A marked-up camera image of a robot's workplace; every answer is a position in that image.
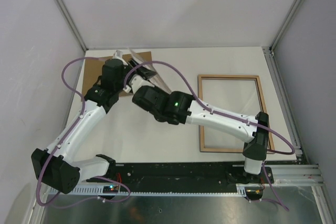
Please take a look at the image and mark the brown cardboard backing board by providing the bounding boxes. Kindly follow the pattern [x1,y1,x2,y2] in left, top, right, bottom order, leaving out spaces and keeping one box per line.
[82,51,153,99]

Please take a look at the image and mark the printed interior photo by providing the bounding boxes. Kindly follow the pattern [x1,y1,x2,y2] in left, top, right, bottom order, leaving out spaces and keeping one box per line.
[123,49,172,93]

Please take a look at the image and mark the clear acrylic sheet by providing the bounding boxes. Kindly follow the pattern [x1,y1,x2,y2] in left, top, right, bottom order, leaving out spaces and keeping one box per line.
[202,78,271,151]

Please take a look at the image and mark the blue wooden picture frame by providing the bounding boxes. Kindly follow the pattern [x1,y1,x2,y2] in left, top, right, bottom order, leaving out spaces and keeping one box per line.
[197,74,276,153]

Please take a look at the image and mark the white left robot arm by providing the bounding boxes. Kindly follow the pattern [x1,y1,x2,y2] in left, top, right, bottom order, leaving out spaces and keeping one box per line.
[31,58,128,194]

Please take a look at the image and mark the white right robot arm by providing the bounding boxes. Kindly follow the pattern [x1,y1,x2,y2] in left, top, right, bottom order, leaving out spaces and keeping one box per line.
[132,85,269,183]

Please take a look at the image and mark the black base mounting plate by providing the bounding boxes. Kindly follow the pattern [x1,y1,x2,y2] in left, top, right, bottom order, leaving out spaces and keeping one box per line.
[86,161,275,193]

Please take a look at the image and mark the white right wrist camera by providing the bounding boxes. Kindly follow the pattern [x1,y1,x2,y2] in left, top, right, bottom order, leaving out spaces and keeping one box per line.
[123,74,148,94]

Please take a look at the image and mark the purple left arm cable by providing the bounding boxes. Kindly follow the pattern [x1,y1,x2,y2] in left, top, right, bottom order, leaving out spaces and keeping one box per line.
[36,57,106,206]

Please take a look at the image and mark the grey slotted cable duct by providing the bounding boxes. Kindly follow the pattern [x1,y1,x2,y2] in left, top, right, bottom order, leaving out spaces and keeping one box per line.
[48,184,263,196]

